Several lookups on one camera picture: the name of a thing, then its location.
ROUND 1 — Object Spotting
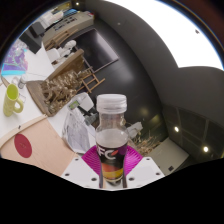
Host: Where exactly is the brown wooden drawing board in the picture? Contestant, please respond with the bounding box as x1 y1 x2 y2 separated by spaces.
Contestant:
0 114 79 178

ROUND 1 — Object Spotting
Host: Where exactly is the dry plant in grey pot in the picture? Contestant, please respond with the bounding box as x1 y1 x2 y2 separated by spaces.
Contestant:
128 131 168 156

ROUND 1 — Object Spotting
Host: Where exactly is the white chair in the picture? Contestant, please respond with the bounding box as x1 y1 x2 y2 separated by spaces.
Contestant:
74 92 96 113

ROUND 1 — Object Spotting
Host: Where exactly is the beige cabinet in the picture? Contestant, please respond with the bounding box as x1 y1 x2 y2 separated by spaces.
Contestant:
41 9 96 44

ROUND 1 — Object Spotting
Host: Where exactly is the flat round red coaster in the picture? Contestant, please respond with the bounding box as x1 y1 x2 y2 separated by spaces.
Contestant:
13 133 33 159

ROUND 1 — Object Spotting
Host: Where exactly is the lime green mug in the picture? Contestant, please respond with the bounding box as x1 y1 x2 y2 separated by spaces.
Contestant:
3 83 25 118

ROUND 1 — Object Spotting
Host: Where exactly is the large black wall screen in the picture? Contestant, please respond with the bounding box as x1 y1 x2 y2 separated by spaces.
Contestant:
71 28 120 74

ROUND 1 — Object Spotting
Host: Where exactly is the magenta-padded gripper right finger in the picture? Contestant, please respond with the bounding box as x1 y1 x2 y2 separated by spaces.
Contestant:
123 145 165 190

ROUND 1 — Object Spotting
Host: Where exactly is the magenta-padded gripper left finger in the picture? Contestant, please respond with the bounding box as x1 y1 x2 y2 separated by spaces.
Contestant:
60 146 101 190

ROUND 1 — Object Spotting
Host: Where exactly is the wooden easel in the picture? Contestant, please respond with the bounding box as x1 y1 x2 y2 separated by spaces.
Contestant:
77 68 106 94

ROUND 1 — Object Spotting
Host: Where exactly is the black flat box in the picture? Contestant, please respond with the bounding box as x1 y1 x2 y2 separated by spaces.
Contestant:
19 21 46 54

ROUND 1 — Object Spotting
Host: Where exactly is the purple and cyan print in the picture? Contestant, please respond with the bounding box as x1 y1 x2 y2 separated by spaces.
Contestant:
0 39 29 77

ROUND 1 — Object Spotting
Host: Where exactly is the white plaster bust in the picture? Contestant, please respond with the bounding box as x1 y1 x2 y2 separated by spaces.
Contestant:
61 39 78 54

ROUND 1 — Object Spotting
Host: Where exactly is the clear drink bottle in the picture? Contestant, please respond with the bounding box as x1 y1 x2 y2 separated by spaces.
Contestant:
95 93 130 184

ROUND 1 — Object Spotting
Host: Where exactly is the brown wooden root sculpture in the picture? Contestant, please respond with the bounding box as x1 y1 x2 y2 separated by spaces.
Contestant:
25 49 89 118

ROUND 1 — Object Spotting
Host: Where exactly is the small glass jar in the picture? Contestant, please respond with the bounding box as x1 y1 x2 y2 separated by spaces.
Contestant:
17 74 28 90

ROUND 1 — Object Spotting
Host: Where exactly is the grey newspaper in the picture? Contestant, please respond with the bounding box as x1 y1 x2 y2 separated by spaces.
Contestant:
61 108 98 155

